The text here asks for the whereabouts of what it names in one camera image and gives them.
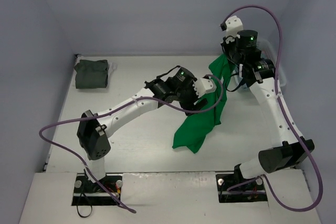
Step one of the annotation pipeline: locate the white t shirt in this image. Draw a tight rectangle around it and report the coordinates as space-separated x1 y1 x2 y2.
108 62 118 78

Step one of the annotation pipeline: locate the grey green t shirt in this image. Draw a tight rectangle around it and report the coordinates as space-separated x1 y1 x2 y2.
74 60 109 89

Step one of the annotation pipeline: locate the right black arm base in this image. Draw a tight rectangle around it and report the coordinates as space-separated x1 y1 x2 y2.
215 165 268 204

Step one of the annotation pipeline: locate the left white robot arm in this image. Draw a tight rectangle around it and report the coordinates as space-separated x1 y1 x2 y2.
77 67 216 193

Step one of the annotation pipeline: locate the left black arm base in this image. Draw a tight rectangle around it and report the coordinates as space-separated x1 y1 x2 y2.
71 173 122 206

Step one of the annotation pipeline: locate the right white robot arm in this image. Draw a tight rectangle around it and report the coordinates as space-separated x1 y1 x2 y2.
222 30 314 188

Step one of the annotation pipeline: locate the white laundry basket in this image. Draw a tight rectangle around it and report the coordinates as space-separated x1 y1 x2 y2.
257 38 287 88

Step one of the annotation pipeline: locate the blue t shirt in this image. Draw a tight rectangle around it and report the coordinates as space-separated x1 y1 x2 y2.
234 73 248 89

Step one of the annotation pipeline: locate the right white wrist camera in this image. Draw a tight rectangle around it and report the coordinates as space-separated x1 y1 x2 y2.
220 16 243 44

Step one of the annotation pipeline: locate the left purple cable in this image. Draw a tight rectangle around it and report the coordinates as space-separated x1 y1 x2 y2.
39 74 226 214

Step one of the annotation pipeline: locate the purple cable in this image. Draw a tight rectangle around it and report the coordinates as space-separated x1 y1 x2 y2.
39 74 226 214
223 5 324 212

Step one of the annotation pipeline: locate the black thin looped cable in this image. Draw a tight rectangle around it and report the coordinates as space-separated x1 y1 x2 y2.
76 192 93 218

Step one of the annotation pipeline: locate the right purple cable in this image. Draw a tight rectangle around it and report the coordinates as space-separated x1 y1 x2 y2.
223 5 324 212

